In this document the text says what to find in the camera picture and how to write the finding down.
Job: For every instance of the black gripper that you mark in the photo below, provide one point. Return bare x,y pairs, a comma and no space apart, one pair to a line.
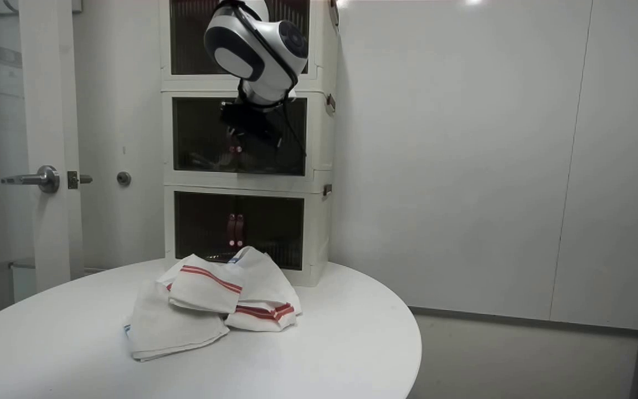
256,122

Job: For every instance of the white three-tier cabinet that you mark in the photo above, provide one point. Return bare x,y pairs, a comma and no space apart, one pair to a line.
241,179

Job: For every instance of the brown cabinet side latch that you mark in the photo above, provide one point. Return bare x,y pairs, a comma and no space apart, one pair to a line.
327,188
330,103

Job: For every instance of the white towel with red stripes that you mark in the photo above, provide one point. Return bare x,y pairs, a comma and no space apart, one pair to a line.
204,288

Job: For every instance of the metal door latch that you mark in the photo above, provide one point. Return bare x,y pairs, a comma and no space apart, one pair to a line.
75,179

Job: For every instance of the white room door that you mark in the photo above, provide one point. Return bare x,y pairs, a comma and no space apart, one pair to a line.
50,111

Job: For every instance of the white towel with blue stripes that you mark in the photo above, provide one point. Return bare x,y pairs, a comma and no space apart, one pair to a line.
164,332

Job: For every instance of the round grey wall fixture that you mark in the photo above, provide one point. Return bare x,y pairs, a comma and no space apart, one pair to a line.
124,177

